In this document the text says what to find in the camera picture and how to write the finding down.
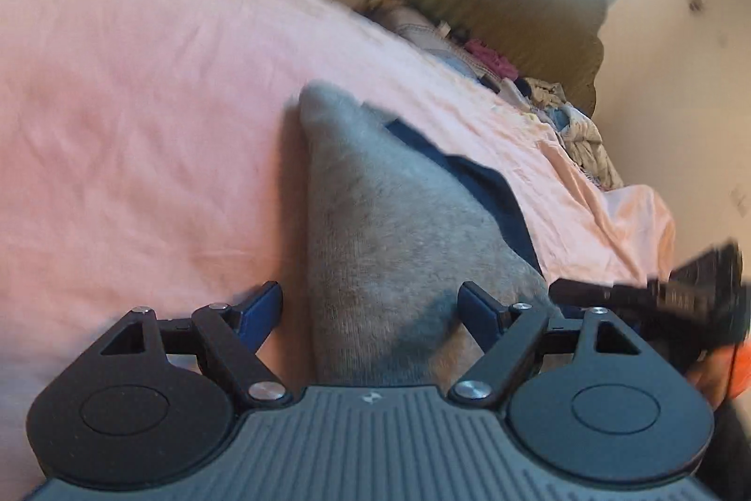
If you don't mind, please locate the magenta cloth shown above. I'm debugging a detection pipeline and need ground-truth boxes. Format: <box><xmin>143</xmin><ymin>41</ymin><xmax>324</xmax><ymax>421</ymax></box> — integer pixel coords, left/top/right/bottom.
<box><xmin>463</xmin><ymin>39</ymin><xmax>518</xmax><ymax>80</ymax></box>

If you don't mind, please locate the pink bed sheet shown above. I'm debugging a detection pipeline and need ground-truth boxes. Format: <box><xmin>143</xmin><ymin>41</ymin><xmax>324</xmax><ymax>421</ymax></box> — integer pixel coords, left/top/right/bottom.
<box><xmin>0</xmin><ymin>0</ymin><xmax>675</xmax><ymax>478</ymax></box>

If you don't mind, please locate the grey sweater with navy sleeves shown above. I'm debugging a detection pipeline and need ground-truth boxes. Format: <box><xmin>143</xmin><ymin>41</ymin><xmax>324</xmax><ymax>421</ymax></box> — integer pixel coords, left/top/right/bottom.
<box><xmin>298</xmin><ymin>81</ymin><xmax>567</xmax><ymax>387</ymax></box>

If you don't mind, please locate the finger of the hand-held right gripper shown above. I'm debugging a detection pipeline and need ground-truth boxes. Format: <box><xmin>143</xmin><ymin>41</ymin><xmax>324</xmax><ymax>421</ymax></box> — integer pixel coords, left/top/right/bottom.
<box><xmin>548</xmin><ymin>277</ymin><xmax>657</xmax><ymax>308</ymax></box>

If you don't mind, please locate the pile of light clothes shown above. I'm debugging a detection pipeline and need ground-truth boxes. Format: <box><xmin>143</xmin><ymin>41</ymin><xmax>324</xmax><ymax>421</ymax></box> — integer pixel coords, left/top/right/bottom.
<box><xmin>498</xmin><ymin>75</ymin><xmax>624</xmax><ymax>192</ymax></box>

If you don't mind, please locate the grey patterned pillow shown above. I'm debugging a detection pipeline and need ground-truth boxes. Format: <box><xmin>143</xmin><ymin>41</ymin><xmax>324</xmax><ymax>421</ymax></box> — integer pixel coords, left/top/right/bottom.
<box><xmin>367</xmin><ymin>0</ymin><xmax>482</xmax><ymax>73</ymax></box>

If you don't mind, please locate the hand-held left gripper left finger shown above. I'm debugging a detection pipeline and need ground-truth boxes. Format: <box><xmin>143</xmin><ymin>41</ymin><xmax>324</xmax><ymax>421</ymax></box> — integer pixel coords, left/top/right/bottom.
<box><xmin>95</xmin><ymin>279</ymin><xmax>290</xmax><ymax>410</ymax></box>

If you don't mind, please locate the person's right hand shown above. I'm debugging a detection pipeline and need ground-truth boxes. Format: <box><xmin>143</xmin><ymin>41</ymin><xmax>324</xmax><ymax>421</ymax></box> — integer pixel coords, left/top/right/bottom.
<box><xmin>685</xmin><ymin>342</ymin><xmax>751</xmax><ymax>410</ymax></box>

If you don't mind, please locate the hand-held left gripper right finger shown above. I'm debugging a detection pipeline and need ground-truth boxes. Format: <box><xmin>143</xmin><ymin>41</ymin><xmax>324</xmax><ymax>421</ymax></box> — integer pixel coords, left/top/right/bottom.
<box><xmin>447</xmin><ymin>281</ymin><xmax>647</xmax><ymax>409</ymax></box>

